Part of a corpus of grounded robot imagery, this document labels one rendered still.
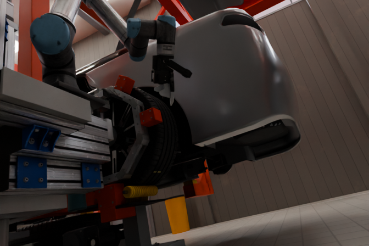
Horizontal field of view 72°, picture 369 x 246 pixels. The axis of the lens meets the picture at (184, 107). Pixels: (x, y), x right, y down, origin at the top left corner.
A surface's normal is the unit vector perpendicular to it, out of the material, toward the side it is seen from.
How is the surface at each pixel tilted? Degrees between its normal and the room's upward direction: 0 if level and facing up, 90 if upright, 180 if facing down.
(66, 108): 90
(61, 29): 97
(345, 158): 90
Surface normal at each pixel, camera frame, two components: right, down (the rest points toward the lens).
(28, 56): -0.45, -0.25
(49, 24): 0.25, -0.30
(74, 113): 0.90, -0.33
